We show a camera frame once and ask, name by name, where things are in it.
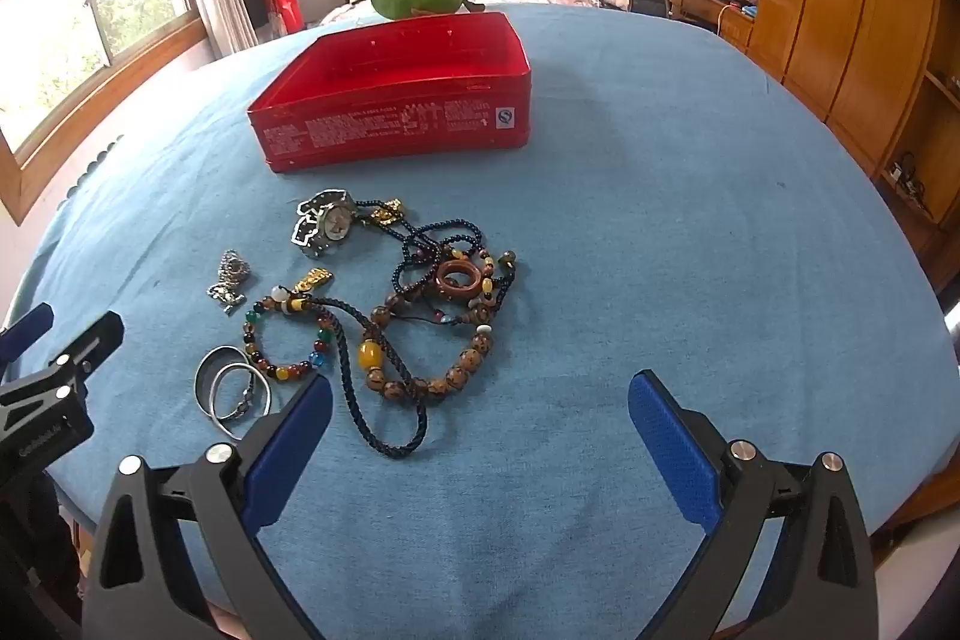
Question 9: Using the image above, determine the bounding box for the silver wristwatch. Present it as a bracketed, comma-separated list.
[289, 188, 359, 259]

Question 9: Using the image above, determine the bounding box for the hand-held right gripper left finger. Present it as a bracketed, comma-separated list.
[81, 376, 335, 640]

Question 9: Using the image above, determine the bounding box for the red tin box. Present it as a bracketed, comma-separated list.
[247, 10, 533, 175]

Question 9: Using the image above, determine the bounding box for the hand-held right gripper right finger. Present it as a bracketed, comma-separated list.
[627, 368, 880, 640]

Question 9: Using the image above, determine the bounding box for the multicolour bead bracelet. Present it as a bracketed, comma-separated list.
[241, 299, 338, 382]

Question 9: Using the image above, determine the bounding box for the small mixed bead bracelet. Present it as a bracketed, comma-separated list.
[382, 246, 520, 330]

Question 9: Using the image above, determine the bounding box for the silver chain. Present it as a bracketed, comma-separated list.
[208, 248, 252, 316]

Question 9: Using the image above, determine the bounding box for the dark braided cord necklace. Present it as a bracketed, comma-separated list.
[266, 265, 430, 461]

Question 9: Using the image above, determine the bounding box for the dark bead necklace gold charm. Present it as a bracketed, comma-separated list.
[352, 199, 488, 311]

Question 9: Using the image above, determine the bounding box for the brown wooden bead bracelet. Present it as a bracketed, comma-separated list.
[358, 302, 500, 405]

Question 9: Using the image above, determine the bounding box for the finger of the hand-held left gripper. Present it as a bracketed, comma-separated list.
[43, 310, 125, 380]
[0, 302, 56, 365]

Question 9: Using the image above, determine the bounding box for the brown ring pendant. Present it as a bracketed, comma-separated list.
[435, 260, 485, 304]

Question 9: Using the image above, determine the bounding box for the silver bangle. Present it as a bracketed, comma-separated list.
[210, 362, 272, 438]
[195, 345, 252, 420]

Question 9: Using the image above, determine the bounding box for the wooden desk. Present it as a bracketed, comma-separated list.
[666, 0, 758, 49]

